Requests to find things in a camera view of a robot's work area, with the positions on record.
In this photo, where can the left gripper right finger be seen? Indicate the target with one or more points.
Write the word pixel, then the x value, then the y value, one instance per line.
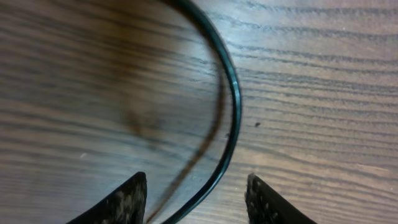
pixel 266 206

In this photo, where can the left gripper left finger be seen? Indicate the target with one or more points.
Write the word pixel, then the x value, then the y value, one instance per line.
pixel 125 205

